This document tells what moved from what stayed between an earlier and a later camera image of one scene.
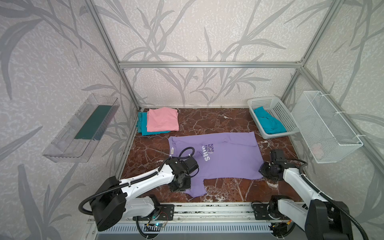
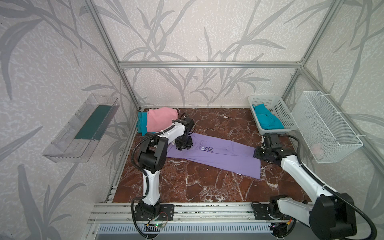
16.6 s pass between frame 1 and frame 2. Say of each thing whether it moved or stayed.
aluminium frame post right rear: stayed
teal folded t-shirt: stayed
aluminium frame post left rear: stayed
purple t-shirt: moved
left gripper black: moved
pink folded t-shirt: stayed
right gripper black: moved
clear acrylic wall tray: stayed
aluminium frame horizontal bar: stayed
